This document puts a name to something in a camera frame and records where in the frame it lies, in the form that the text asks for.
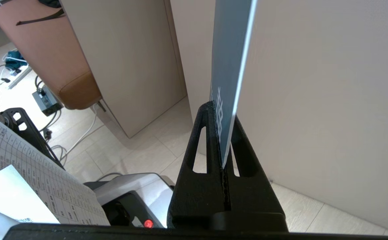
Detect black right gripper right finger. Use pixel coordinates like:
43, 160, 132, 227
225, 115, 285, 215

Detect beige cabinet panel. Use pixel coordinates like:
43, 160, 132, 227
61, 0, 188, 139

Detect grey power adapter box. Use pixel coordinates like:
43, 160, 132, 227
32, 85, 63, 117

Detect black bag strap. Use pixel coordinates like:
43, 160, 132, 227
16, 0, 65, 26

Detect white floor cable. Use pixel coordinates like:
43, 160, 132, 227
59, 105, 99, 164

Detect brown leather chair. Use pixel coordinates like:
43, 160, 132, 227
0, 0, 102, 110

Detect printed table paper sheet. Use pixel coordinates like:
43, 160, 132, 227
0, 107, 110, 226

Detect blue do-not-disturb door hanger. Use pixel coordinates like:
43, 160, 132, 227
210, 0, 258, 169

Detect white door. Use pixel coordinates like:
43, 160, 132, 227
171, 0, 388, 235

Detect teal object on floor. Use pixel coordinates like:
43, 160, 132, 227
5, 49, 28, 71

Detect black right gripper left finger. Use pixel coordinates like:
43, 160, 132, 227
167, 101, 229, 230

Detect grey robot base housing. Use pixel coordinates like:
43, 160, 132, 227
83, 172, 176, 229

